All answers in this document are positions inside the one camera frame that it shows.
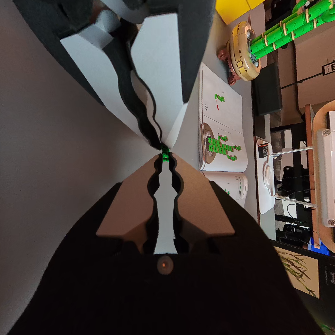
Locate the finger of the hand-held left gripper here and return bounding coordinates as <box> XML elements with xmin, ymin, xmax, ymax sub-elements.
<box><xmin>130</xmin><ymin>12</ymin><xmax>189</xmax><ymax>149</ymax></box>
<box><xmin>60</xmin><ymin>10</ymin><xmax>161</xmax><ymax>150</ymax></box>

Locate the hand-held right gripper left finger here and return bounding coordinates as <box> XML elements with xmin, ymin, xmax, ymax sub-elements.
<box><xmin>96</xmin><ymin>154</ymin><xmax>161</xmax><ymax>254</ymax></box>

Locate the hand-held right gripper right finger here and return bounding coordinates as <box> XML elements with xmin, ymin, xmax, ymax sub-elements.
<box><xmin>169</xmin><ymin>153</ymin><xmax>236</xmax><ymax>254</ymax></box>

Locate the lego instruction booklet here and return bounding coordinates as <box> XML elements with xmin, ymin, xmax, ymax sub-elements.
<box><xmin>198</xmin><ymin>63</ymin><xmax>249</xmax><ymax>210</ymax></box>

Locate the green bamboo lego model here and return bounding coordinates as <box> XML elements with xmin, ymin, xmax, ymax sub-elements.
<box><xmin>216</xmin><ymin>0</ymin><xmax>335</xmax><ymax>85</ymax></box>

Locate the black lego box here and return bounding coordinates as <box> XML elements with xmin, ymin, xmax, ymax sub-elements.
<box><xmin>272</xmin><ymin>240</ymin><xmax>335</xmax><ymax>335</ymax></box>

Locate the yellow box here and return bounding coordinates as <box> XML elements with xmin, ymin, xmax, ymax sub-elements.
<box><xmin>216</xmin><ymin>0</ymin><xmax>266</xmax><ymax>25</ymax></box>

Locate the white flat device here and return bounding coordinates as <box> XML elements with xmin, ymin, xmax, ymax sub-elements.
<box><xmin>255</xmin><ymin>139</ymin><xmax>276</xmax><ymax>215</ymax></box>

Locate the black rectangular box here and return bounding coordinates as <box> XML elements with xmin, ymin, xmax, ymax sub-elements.
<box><xmin>252</xmin><ymin>62</ymin><xmax>284</xmax><ymax>117</ymax></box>

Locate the clear acrylic holder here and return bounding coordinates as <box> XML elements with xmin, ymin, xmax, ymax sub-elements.
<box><xmin>270</xmin><ymin>147</ymin><xmax>318</xmax><ymax>209</ymax></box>

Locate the blue object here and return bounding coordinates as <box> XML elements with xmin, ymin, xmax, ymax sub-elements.
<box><xmin>310</xmin><ymin>236</ymin><xmax>331</xmax><ymax>256</ymax></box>

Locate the grey clamp bar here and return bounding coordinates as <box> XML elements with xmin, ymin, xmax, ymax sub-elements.
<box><xmin>315</xmin><ymin>128</ymin><xmax>335</xmax><ymax>228</ymax></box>

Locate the wooden board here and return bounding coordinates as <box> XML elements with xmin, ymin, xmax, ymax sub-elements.
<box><xmin>305</xmin><ymin>99</ymin><xmax>335</xmax><ymax>254</ymax></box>

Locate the black cable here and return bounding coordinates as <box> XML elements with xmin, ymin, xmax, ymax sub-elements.
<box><xmin>280</xmin><ymin>70</ymin><xmax>325</xmax><ymax>90</ymax></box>

